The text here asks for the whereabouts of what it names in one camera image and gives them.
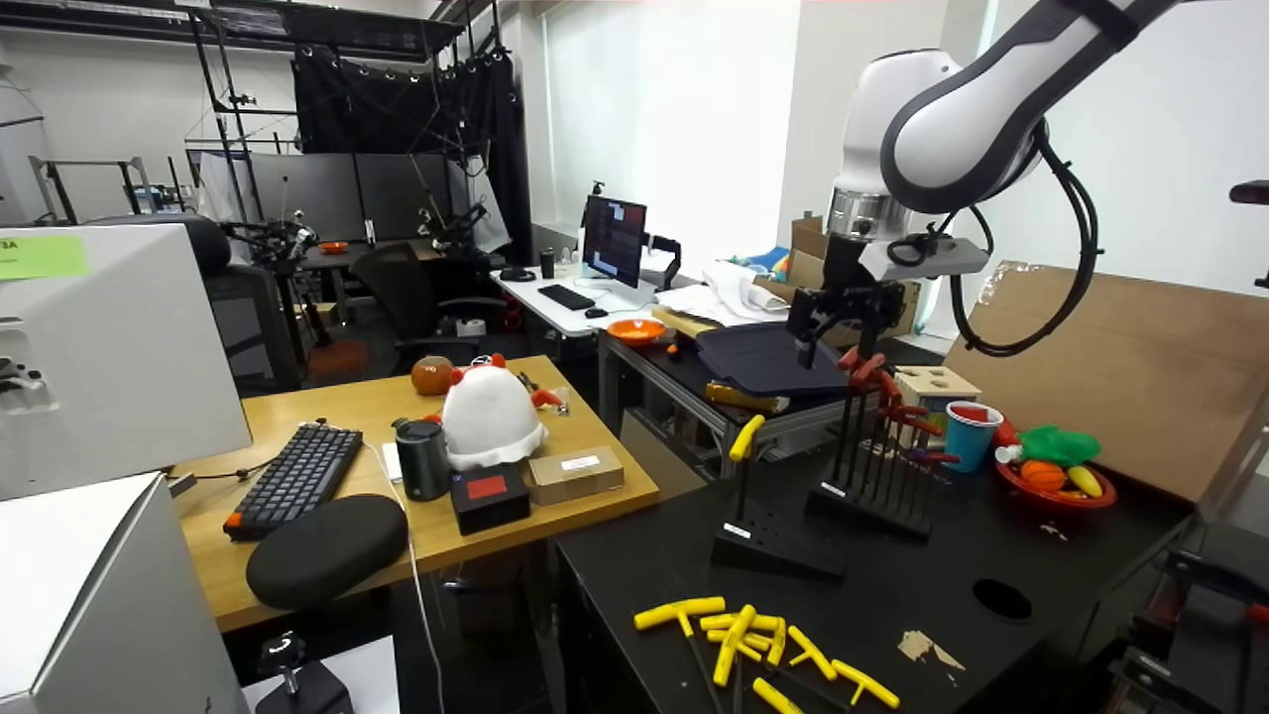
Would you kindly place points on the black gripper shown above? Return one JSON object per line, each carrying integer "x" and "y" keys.
{"x": 850, "y": 285}

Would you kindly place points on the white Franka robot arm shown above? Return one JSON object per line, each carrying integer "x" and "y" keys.
{"x": 976, "y": 119}

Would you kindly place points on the black perforated holder panel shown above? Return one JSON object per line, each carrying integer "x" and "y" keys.
{"x": 776, "y": 556}

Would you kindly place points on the grey partition panel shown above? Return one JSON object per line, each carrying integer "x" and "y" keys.
{"x": 319, "y": 194}

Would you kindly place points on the light wooden box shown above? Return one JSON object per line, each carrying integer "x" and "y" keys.
{"x": 943, "y": 384}

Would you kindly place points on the white paper stack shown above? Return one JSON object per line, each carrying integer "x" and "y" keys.
{"x": 720, "y": 298}

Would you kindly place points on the grey metal table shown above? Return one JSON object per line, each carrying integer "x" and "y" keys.
{"x": 689, "y": 412}

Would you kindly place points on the black screwdriver stand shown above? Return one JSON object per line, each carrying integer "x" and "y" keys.
{"x": 876, "y": 512}

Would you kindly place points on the green toy vegetable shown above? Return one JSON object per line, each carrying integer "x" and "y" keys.
{"x": 1057, "y": 442}

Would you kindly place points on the orange toy fruit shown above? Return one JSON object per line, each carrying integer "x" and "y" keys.
{"x": 1039, "y": 478}

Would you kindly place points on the black computer monitor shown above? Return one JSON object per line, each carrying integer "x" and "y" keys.
{"x": 618, "y": 238}

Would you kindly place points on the orange toy bowl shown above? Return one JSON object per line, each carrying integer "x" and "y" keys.
{"x": 1057, "y": 506}

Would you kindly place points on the small black keyboard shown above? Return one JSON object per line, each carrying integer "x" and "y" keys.
{"x": 570, "y": 298}

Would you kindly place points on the yellow toy fruit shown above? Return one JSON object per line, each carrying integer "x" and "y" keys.
{"x": 1090, "y": 480}

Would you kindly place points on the large cardboard sheet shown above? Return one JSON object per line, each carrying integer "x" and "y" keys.
{"x": 1137, "y": 384}

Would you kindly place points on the tan flat box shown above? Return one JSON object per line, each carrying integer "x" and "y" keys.
{"x": 578, "y": 475}

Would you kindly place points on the tan wood chip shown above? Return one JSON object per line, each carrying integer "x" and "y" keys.
{"x": 917, "y": 646}

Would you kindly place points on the black box red label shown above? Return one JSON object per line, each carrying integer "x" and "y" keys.
{"x": 490, "y": 508}

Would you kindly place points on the orange ball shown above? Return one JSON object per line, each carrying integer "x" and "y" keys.
{"x": 434, "y": 380}

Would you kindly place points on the black office chair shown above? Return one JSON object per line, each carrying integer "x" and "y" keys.
{"x": 409, "y": 285}
{"x": 245, "y": 320}

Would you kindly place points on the black cylinder speaker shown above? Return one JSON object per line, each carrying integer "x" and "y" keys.
{"x": 423, "y": 463}

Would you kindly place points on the wooden desk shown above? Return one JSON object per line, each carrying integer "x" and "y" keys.
{"x": 359, "y": 401}

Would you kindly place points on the black curtain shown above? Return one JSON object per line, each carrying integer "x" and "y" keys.
{"x": 400, "y": 106}

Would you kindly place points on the black round cushion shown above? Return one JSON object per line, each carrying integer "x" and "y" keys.
{"x": 324, "y": 548}

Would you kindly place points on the black keyboard orange trim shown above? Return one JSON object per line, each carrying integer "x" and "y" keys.
{"x": 298, "y": 478}

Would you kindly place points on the black knob stand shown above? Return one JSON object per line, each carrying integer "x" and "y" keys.
{"x": 304, "y": 692}

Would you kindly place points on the tall white box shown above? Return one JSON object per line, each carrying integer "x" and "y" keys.
{"x": 134, "y": 360}

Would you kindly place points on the green sticky note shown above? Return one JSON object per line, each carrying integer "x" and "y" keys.
{"x": 40, "y": 260}

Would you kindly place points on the black equipment frame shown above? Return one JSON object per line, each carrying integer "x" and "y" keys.
{"x": 1203, "y": 622}

